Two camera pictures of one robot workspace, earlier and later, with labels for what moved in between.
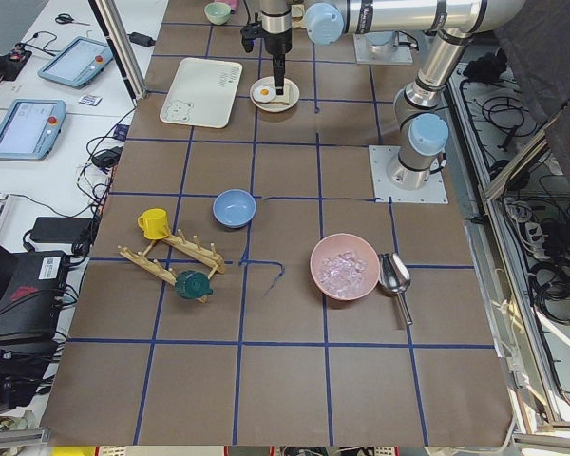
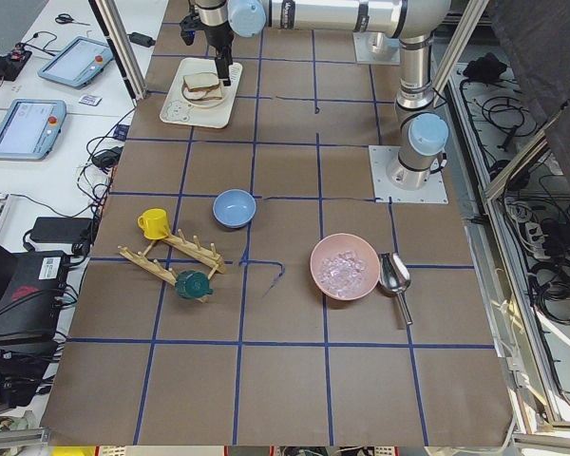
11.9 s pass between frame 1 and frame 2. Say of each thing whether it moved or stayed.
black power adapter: stayed
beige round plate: moved
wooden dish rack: stayed
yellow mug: stayed
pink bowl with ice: stayed
